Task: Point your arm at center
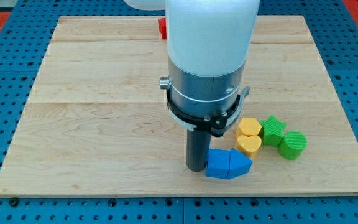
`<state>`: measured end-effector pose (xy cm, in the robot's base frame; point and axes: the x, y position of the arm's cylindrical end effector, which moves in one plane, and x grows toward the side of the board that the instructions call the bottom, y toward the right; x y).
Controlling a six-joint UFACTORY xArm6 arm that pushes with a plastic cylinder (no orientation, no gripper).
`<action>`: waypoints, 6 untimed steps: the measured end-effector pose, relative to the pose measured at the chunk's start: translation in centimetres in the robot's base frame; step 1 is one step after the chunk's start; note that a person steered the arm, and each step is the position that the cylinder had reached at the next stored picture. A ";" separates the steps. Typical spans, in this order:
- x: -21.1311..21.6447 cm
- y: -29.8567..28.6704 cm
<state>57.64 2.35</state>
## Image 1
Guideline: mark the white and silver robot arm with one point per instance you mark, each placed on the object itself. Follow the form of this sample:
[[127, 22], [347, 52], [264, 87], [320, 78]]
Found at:
[[207, 42]]

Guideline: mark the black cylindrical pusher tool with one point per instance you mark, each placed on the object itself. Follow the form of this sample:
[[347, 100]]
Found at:
[[197, 147]]

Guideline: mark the blue cube block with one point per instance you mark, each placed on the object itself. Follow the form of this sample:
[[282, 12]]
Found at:
[[218, 163]]

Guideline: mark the yellow hexagon block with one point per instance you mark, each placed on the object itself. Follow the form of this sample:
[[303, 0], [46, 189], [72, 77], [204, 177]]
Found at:
[[248, 127]]

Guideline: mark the yellow heart block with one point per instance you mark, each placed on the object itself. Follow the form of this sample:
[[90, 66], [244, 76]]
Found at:
[[248, 145]]

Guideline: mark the blue triangular prism block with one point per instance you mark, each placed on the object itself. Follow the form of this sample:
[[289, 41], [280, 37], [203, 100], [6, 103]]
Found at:
[[239, 164]]

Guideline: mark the light wooden board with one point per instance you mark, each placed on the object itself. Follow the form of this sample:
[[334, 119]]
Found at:
[[96, 124]]

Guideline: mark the red block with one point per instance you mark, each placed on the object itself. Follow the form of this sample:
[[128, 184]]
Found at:
[[162, 25]]

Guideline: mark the green star block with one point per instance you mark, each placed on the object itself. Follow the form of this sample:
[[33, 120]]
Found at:
[[272, 131]]

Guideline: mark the green cylinder block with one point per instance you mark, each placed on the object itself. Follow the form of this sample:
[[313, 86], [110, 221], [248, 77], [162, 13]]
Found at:
[[292, 145]]

